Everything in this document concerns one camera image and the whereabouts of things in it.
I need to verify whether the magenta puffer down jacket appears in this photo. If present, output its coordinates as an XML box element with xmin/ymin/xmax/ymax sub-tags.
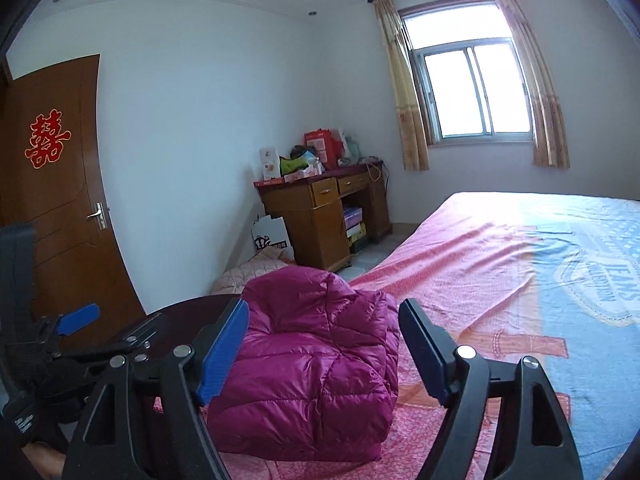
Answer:
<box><xmin>207</xmin><ymin>266</ymin><xmax>400</xmax><ymax>463</ymax></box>

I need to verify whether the person's left hand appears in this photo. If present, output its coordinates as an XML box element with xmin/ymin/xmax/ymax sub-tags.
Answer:
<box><xmin>22</xmin><ymin>443</ymin><xmax>66</xmax><ymax>480</ymax></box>

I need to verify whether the white paper bag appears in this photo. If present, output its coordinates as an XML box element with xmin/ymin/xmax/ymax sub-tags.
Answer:
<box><xmin>250</xmin><ymin>214</ymin><xmax>293</xmax><ymax>254</ymax></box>

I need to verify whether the pink and blue bed sheet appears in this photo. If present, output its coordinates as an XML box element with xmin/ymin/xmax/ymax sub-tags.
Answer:
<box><xmin>152</xmin><ymin>190</ymin><xmax>640</xmax><ymax>480</ymax></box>

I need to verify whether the brown wooden door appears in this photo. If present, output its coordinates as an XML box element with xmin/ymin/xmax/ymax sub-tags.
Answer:
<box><xmin>1</xmin><ymin>54</ymin><xmax>144</xmax><ymax>349</ymax></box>

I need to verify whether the wooden desk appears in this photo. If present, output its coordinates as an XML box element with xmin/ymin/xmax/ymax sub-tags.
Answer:
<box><xmin>254</xmin><ymin>159</ymin><xmax>392</xmax><ymax>271</ymax></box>

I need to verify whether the red double happiness decal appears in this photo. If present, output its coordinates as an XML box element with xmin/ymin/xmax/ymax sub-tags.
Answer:
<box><xmin>24</xmin><ymin>108</ymin><xmax>73</xmax><ymax>170</ymax></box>

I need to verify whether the green cloth on desk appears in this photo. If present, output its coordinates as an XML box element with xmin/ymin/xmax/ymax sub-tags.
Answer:
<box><xmin>280</xmin><ymin>155</ymin><xmax>310</xmax><ymax>177</ymax></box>

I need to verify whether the white card box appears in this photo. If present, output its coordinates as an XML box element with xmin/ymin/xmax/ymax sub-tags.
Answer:
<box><xmin>259</xmin><ymin>146</ymin><xmax>281</xmax><ymax>181</ymax></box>

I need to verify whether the red gift bag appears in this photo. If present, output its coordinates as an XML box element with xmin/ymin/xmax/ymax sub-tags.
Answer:
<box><xmin>304</xmin><ymin>129</ymin><xmax>343</xmax><ymax>170</ymax></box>

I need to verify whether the right beige curtain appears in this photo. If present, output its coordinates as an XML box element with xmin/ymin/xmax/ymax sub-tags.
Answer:
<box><xmin>495</xmin><ymin>0</ymin><xmax>570</xmax><ymax>170</ymax></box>

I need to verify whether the silver door handle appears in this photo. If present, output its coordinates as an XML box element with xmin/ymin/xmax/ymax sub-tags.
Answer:
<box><xmin>86</xmin><ymin>202</ymin><xmax>108</xmax><ymax>231</ymax></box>

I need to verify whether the window with white frame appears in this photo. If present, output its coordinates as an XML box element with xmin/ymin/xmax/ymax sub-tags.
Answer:
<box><xmin>400</xmin><ymin>0</ymin><xmax>534</xmax><ymax>145</ymax></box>

